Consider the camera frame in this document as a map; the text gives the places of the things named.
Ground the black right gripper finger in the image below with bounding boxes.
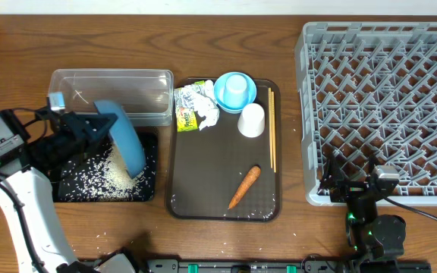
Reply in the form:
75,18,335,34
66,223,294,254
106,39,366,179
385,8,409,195
319,154,344,196
366,154,380,182

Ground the white rice pile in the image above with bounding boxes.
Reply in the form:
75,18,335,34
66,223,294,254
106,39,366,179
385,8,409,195
57,142,157,201

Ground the orange carrot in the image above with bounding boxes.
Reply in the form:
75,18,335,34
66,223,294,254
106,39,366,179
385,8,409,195
228,165,261,209

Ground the foil snack wrapper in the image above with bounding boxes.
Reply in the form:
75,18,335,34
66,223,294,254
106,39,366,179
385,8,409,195
174,80,205,132

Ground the white tissue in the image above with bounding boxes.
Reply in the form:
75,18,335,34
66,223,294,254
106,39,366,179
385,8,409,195
196,80,220,130

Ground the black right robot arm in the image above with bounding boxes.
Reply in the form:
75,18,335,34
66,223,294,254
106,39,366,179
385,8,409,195
320,155,406,272

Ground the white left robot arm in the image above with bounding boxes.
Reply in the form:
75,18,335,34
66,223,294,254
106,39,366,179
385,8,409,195
0,109,118,272

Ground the grey dishwasher rack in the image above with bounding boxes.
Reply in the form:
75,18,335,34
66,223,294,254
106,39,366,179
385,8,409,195
294,22,437,206

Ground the black rectangular tray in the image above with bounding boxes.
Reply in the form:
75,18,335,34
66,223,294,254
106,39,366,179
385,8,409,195
51,131,159,203

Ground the clear plastic bin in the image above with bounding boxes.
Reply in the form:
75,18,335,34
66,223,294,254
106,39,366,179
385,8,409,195
49,68,174,127

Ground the white cup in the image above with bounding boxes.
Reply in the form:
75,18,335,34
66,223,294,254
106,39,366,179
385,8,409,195
237,103,265,138

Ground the wooden chopstick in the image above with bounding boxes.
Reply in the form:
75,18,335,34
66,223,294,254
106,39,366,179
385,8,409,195
271,91,277,173
268,87,273,169

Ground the light blue cup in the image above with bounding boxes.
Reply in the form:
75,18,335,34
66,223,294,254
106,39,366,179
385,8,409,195
224,74,248,108

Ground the light blue bowl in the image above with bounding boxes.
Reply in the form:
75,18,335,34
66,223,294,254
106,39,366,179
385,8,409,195
214,72,256,114

